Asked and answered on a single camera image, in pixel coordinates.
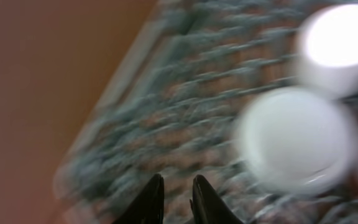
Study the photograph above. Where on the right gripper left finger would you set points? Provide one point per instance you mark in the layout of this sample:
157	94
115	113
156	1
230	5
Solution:
148	206

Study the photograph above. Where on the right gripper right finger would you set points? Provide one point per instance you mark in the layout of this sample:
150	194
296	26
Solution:
207	206

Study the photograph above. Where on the grey saucer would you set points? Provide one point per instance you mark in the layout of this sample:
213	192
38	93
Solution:
296	141

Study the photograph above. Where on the white cup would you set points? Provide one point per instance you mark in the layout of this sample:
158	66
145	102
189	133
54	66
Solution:
327	48

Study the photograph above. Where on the grey dish rack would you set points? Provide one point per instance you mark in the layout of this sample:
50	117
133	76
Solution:
210	61

